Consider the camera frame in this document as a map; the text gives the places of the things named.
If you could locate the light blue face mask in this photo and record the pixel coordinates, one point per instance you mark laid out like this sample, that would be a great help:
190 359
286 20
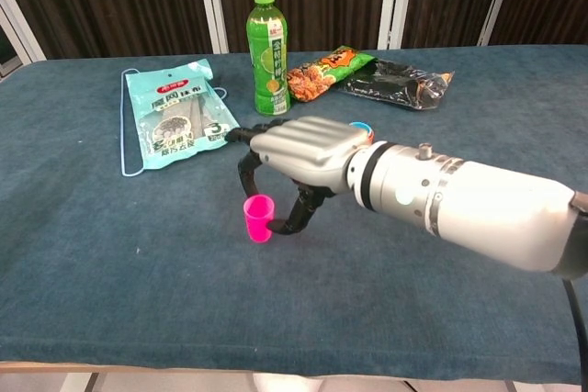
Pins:
130 170

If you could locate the teal cleaning cloth package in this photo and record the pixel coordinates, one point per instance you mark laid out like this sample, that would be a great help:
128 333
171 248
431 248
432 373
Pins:
179 112

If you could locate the teal table cloth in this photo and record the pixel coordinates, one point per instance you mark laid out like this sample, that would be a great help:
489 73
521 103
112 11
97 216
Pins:
138 300

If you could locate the pink plastic cup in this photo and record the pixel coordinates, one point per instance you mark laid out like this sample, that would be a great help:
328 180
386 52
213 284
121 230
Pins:
258 227

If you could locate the green orange snack bag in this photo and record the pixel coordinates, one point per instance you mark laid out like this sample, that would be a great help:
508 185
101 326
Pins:
321 77

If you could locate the green tea plastic bottle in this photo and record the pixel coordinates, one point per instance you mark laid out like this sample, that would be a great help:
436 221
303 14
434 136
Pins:
266 66

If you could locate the black seaweed snack package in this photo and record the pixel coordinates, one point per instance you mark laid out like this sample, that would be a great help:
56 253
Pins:
390 86

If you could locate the blue plastic cup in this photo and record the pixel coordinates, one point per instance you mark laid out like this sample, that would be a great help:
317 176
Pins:
360 125

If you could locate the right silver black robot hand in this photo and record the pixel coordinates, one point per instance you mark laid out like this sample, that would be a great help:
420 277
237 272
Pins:
308 146

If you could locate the orange plastic cup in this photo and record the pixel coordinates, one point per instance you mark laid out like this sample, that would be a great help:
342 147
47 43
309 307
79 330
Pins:
370 136

